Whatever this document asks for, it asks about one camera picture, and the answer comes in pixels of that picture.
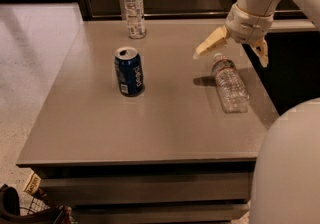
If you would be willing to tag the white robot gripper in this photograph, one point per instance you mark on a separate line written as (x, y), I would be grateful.
(248, 26)

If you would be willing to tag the clear crinkled water bottle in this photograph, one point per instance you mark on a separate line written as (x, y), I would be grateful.
(231, 89)

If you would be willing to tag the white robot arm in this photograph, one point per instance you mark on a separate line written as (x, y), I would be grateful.
(286, 181)

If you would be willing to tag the tall clear labelled bottle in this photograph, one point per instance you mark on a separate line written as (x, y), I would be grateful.
(134, 10)

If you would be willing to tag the grey low side shelf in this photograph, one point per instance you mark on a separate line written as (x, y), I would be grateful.
(299, 25)

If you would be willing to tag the blue Pepsi can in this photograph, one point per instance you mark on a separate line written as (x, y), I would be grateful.
(129, 71)

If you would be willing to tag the grey drawer cabinet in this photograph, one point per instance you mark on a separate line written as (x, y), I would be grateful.
(170, 155)

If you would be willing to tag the tan paper label tag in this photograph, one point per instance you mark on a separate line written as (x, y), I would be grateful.
(32, 184)

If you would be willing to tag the wire basket with bag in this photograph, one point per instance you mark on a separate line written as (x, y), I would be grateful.
(41, 210)

